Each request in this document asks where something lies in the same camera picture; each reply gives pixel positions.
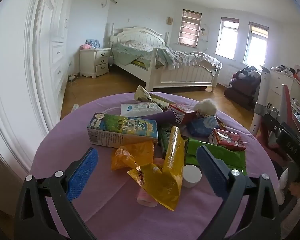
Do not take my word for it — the yellow plastic wrapper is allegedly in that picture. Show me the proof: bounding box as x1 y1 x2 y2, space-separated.
111 126 186 211

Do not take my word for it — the narrow bright window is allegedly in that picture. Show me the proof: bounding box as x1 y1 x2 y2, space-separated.
215 17 240 60

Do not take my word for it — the pile of clothes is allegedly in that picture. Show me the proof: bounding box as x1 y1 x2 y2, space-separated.
230 66 262 85

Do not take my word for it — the green candy packet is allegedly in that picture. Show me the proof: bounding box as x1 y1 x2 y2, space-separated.
157 125 176 153

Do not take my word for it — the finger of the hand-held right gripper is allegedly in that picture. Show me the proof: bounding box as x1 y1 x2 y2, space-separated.
262 107 294 140

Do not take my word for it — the wide bright window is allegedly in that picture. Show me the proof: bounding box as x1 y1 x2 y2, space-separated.
243 22 270 67

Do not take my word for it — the red cartoon milk carton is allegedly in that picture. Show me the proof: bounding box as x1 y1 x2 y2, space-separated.
209 128 246 152

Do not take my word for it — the pink small bottle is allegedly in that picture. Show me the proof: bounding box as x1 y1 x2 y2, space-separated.
137 187 158 207

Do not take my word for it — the red and white carton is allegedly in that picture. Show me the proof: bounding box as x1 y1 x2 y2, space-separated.
168 103 198 126

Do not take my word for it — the blue snack packet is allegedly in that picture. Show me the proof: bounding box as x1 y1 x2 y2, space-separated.
187 115 220 137

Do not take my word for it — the white wardrobe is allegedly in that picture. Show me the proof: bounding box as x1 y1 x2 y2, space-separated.
0 0 72 180

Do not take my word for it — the white dresser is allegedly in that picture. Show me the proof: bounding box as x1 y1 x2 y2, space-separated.
268 66 300 103

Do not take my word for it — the green and blue milk carton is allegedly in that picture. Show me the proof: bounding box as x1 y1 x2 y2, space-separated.
87 112 158 148

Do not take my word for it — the wall sticker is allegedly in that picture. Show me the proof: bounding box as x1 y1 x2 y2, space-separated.
199 24 208 42

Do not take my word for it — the pale green blanket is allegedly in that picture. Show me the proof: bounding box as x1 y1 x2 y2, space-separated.
112 41 222 71

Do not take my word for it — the dark armchair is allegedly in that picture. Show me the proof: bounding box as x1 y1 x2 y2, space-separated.
224 66 262 111

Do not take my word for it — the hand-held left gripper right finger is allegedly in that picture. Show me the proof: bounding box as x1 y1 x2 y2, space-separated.
196 144 282 240

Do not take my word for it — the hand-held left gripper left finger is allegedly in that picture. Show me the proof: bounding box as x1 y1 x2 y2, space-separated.
14 148 99 240

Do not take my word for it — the white wooden bed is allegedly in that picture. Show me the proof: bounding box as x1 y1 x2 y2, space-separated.
109 23 223 92

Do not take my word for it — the paper cone wrapper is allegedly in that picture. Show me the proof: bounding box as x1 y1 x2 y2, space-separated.
134 85 171 111

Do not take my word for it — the white wet wipe packet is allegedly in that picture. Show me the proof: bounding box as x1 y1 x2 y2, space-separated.
120 103 163 118

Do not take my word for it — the white fluffy ball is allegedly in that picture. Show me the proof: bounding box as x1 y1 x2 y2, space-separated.
193 99 217 117

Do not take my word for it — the purple box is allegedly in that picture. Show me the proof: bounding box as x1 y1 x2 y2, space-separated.
134 111 176 126

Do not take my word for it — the white bottle cap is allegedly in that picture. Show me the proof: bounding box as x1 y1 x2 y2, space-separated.
182 165 202 188

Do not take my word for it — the green snack wrapper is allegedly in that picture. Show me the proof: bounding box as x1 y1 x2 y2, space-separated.
185 139 247 176

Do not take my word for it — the cream nightstand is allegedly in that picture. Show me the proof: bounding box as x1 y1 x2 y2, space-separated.
79 48 112 79

